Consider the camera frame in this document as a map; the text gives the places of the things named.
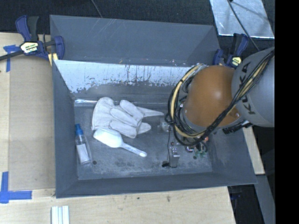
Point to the grey metal bin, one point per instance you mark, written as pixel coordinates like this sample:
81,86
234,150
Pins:
140,164

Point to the white work glove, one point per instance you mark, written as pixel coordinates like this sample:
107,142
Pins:
109,115

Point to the small clear glass thing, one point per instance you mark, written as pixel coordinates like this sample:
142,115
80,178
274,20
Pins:
164,125

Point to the pale grey metal gripper finger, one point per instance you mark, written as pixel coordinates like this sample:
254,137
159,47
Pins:
174,158

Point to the white plastic scoop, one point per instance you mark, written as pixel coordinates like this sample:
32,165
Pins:
109,137

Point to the clear bottle with blue cap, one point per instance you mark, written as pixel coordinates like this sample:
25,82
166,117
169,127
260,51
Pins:
83,148

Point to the pale brown flat board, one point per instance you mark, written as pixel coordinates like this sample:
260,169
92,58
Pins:
30,125

